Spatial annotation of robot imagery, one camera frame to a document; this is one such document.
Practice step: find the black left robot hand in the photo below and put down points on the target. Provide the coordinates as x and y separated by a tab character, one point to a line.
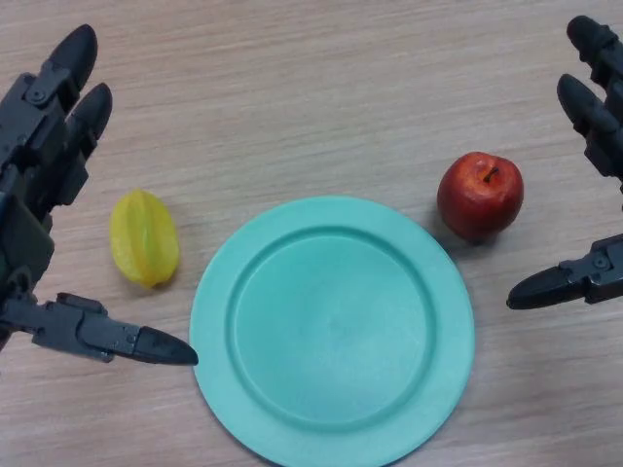
34	146

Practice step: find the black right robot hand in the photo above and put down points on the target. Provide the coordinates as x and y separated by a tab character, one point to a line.
601	121

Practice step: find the red apple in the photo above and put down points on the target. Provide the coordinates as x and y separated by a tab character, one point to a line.
479	194

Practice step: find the green round plate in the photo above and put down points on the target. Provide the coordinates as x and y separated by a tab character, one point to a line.
331	335

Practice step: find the yellow starfruit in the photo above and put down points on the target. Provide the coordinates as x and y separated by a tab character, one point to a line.
144	238

